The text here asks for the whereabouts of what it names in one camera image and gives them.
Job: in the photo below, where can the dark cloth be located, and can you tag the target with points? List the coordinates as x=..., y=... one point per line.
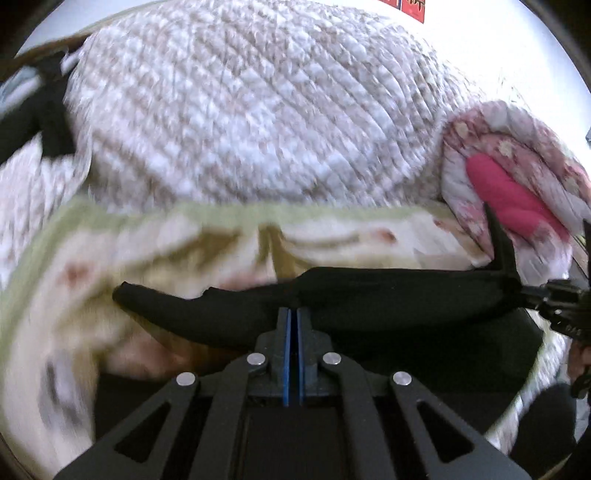
x=51, y=115

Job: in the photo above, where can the black pants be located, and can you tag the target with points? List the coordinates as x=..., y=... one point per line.
x=392, y=295

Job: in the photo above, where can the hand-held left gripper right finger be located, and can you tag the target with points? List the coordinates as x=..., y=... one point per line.
x=302, y=355

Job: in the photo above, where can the cream floral blanket green border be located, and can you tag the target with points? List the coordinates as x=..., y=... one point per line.
x=138, y=249

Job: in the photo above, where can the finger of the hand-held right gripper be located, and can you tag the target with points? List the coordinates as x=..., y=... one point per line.
x=563, y=304

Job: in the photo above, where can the pink floral folded quilt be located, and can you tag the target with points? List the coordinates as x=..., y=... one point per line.
x=531, y=138

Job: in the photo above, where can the magenta pillow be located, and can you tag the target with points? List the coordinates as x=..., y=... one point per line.
x=503, y=194

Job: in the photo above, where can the beige white quilted comforter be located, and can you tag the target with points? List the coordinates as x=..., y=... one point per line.
x=254, y=115

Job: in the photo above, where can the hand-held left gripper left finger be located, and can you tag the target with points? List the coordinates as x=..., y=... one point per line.
x=286, y=355

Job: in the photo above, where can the red wall poster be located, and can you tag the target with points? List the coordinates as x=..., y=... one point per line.
x=411, y=9

